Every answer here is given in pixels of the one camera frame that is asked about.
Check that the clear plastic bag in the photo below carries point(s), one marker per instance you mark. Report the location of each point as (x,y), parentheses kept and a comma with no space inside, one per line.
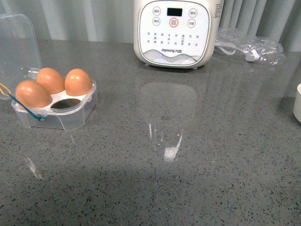
(236,45)

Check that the white cup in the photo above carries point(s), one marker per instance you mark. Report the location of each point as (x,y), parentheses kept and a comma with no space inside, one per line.
(297,104)

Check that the brown egg front left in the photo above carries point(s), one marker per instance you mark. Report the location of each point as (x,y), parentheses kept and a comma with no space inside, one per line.
(32,94)

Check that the blue rubber band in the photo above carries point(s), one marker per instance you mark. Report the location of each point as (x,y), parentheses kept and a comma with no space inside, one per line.
(38,117)

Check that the clear plastic egg box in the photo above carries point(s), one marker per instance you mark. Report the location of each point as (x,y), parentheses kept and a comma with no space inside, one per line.
(20,61)

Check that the brown egg back right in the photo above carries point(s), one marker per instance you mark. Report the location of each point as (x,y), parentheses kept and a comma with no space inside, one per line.
(77,83)

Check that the yellow rubber band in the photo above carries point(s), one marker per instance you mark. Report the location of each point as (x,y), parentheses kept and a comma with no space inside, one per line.
(5,90)

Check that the white Joyoung cooker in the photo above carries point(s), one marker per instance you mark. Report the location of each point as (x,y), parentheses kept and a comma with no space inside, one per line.
(176,33)

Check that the brown egg back left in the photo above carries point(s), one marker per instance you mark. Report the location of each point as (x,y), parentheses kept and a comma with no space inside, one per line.
(51,79)

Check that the brown egg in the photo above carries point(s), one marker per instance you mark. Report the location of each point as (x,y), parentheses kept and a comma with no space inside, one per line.
(51,79)
(32,94)
(77,83)

